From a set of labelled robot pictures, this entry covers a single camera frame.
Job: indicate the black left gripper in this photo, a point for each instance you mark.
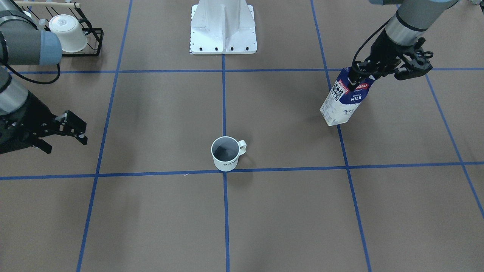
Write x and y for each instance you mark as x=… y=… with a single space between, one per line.
x=382 y=49

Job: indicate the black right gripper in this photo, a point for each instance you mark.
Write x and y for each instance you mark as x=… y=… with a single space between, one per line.
x=25 y=113

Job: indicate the blue white milk carton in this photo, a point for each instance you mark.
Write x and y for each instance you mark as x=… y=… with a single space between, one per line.
x=341 y=102

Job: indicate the white ribbed HOME mug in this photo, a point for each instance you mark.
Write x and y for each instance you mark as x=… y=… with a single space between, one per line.
x=226 y=151

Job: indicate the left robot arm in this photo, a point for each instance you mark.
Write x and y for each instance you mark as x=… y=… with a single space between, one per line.
x=412 y=19

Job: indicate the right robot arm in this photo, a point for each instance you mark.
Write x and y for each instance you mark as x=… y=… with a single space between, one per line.
x=22 y=43

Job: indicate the white upside-down mug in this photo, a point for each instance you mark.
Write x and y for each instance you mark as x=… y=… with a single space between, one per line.
x=69 y=31

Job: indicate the black wire mug rack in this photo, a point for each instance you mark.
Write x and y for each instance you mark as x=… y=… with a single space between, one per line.
x=41 y=17

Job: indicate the wooden rack handle rod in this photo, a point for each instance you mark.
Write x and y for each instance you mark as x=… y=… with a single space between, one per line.
x=48 y=4

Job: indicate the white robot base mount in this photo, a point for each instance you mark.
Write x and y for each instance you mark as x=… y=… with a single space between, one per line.
x=222 y=27

